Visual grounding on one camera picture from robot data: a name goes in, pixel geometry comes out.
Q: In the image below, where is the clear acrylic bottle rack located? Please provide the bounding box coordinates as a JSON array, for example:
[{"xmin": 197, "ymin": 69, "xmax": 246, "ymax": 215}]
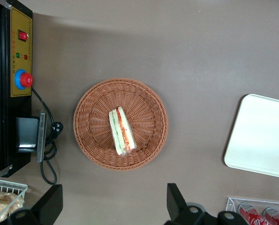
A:
[{"xmin": 225, "ymin": 196, "xmax": 279, "ymax": 225}]

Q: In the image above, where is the yellow control panel plate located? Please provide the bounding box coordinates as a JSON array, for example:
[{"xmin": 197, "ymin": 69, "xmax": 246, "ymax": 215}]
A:
[{"xmin": 10, "ymin": 7, "xmax": 33, "ymax": 98}]

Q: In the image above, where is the brown round wicker basket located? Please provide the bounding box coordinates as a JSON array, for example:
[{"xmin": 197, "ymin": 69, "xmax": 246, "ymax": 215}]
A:
[{"xmin": 73, "ymin": 78, "xmax": 169, "ymax": 171}]

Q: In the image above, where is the red emergency stop button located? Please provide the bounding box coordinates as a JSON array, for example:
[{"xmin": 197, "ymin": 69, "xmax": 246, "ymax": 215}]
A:
[{"xmin": 15, "ymin": 69, "xmax": 34, "ymax": 90}]

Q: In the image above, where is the black power plug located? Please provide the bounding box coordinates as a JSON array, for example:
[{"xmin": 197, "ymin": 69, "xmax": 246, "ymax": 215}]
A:
[{"xmin": 51, "ymin": 121, "xmax": 64, "ymax": 139}]

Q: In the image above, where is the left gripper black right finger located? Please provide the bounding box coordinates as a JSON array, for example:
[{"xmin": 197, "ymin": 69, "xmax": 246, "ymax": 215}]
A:
[{"xmin": 165, "ymin": 182, "xmax": 209, "ymax": 225}]

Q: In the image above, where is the white wire rack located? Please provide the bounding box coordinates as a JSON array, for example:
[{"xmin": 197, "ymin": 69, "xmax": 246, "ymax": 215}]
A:
[{"xmin": 0, "ymin": 179, "xmax": 29, "ymax": 225}]

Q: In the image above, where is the metal grease drawer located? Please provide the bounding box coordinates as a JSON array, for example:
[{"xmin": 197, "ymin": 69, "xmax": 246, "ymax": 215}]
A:
[{"xmin": 15, "ymin": 112, "xmax": 48, "ymax": 163}]

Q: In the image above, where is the bagged fried snack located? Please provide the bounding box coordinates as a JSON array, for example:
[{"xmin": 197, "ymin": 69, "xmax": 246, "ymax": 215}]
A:
[{"xmin": 0, "ymin": 191, "xmax": 25, "ymax": 223}]

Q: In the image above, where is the cream plastic serving tray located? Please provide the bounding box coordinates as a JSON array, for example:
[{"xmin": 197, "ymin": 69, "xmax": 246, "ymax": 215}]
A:
[{"xmin": 223, "ymin": 93, "xmax": 279, "ymax": 180}]

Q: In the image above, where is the black power cable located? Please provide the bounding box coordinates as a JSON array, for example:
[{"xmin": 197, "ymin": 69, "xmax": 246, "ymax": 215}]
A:
[{"xmin": 31, "ymin": 86, "xmax": 64, "ymax": 186}]

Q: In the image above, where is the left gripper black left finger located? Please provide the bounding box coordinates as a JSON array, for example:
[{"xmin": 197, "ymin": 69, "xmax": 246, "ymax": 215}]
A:
[{"xmin": 3, "ymin": 184, "xmax": 64, "ymax": 225}]

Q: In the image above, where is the red rocker power switch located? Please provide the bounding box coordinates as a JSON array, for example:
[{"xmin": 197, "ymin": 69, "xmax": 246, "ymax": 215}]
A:
[{"xmin": 18, "ymin": 30, "xmax": 29, "ymax": 42}]

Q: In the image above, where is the triangle sandwich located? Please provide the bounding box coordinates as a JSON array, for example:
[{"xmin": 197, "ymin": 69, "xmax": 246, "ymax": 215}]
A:
[{"xmin": 109, "ymin": 106, "xmax": 137, "ymax": 157}]

